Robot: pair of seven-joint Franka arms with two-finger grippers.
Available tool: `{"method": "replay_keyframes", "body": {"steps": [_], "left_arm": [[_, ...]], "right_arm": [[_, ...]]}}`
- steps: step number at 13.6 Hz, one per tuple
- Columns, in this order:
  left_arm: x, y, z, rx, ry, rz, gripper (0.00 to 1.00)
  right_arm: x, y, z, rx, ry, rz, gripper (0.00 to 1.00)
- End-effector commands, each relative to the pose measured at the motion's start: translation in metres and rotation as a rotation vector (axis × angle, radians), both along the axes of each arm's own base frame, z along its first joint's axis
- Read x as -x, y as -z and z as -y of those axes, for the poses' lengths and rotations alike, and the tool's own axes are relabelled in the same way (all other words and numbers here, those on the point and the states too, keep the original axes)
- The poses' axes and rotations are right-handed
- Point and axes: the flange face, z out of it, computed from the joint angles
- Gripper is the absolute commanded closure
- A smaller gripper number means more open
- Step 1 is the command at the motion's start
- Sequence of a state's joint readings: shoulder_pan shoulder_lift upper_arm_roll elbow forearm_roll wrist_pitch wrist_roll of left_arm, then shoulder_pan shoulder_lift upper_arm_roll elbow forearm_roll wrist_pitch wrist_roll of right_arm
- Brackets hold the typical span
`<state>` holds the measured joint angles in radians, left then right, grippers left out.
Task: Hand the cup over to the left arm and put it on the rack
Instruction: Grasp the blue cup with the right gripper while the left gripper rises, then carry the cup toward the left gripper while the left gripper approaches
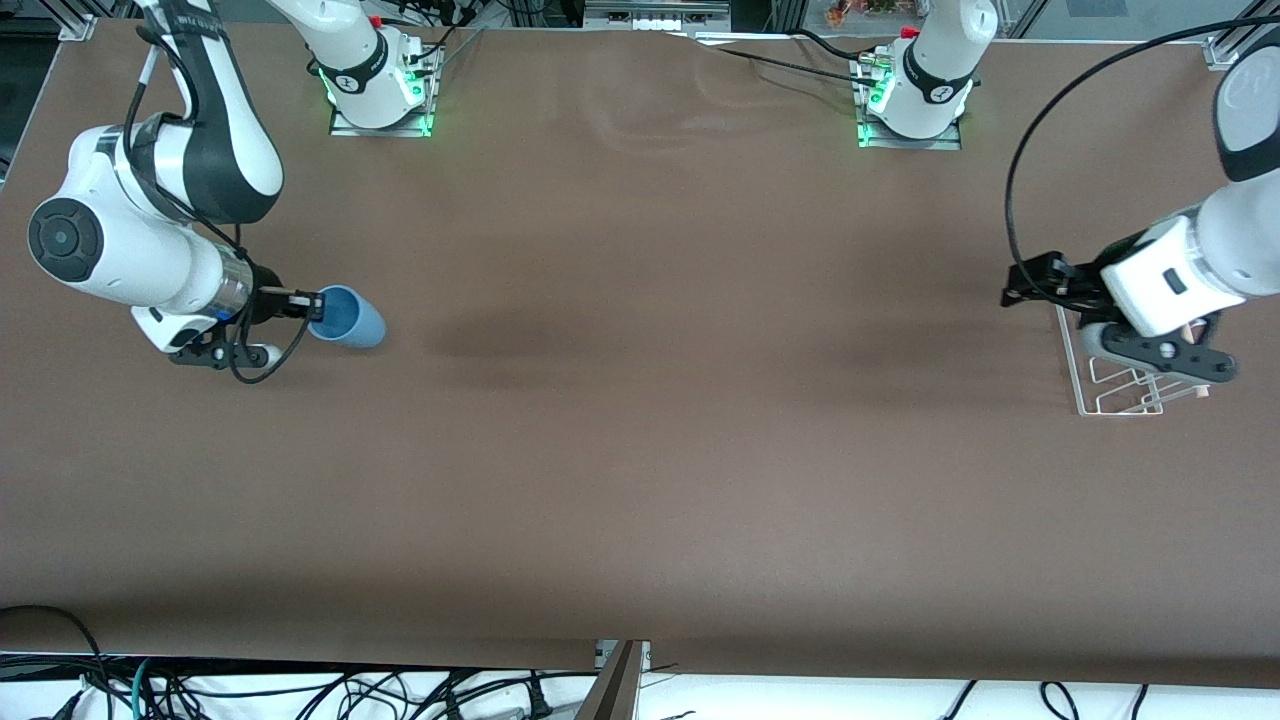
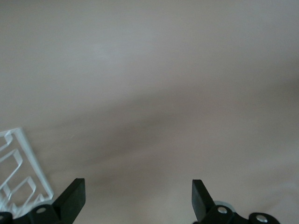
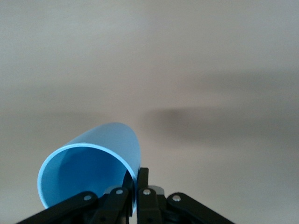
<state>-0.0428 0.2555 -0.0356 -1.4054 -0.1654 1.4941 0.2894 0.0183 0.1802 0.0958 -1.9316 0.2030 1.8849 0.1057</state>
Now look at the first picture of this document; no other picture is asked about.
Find long black cable on cover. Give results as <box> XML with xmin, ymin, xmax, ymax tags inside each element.
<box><xmin>690</xmin><ymin>36</ymin><xmax>881</xmax><ymax>85</ymax></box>

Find brown table cover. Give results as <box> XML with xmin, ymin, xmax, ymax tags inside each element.
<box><xmin>0</xmin><ymin>18</ymin><xmax>1280</xmax><ymax>691</ymax></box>

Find light blue plastic cup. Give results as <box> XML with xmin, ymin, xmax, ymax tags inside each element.
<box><xmin>307</xmin><ymin>285</ymin><xmax>387</xmax><ymax>350</ymax></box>

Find metal base plate left arm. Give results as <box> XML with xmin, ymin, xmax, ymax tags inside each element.
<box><xmin>850</xmin><ymin>55</ymin><xmax>964</xmax><ymax>152</ymax></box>

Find white wire cup rack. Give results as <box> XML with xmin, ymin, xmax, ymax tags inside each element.
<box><xmin>1055</xmin><ymin>304</ymin><xmax>1211</xmax><ymax>417</ymax></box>

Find white box with sockets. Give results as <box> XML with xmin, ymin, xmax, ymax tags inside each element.
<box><xmin>584</xmin><ymin>0</ymin><xmax>732</xmax><ymax>37</ymax></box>

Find aluminium frame corner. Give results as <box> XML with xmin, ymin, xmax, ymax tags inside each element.
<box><xmin>1204</xmin><ymin>0</ymin><xmax>1280</xmax><ymax>73</ymax></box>
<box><xmin>55</xmin><ymin>0</ymin><xmax>101</xmax><ymax>42</ymax></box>

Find short black cable on cover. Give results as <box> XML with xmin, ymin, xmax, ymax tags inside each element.
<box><xmin>795</xmin><ymin>28</ymin><xmax>869</xmax><ymax>63</ymax></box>

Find black cables at right base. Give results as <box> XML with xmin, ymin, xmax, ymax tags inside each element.
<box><xmin>375</xmin><ymin>0</ymin><xmax>486</xmax><ymax>73</ymax></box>

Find metal base plate right arm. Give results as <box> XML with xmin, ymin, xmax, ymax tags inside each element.
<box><xmin>328</xmin><ymin>38</ymin><xmax>442</xmax><ymax>138</ymax></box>

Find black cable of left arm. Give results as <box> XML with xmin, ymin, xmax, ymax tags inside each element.
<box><xmin>1004</xmin><ymin>14</ymin><xmax>1280</xmax><ymax>297</ymax></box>

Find teal floor cable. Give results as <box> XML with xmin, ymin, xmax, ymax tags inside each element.
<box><xmin>128</xmin><ymin>657</ymin><xmax>159</xmax><ymax>720</ymax></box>

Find tangled black floor cables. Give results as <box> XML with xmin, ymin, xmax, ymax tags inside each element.
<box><xmin>150</xmin><ymin>668</ymin><xmax>561</xmax><ymax>720</ymax></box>

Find black looped floor cable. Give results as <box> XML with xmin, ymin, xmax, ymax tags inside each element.
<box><xmin>0</xmin><ymin>604</ymin><xmax>113</xmax><ymax>720</ymax></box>

